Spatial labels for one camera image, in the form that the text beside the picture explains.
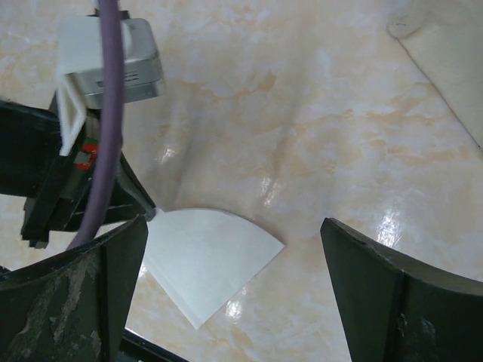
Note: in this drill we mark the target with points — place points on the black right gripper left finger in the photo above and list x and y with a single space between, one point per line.
73 306

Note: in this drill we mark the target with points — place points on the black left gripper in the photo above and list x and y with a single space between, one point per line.
56 187

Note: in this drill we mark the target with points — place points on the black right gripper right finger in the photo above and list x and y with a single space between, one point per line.
394 307

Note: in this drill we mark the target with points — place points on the white paper coffee filter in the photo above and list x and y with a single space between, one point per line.
203 257

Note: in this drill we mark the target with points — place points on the cream canvas tote bag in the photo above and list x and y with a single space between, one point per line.
444 39

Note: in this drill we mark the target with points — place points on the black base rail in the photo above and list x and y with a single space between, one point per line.
134 348

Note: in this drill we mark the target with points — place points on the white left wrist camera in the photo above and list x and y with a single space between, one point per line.
92 69

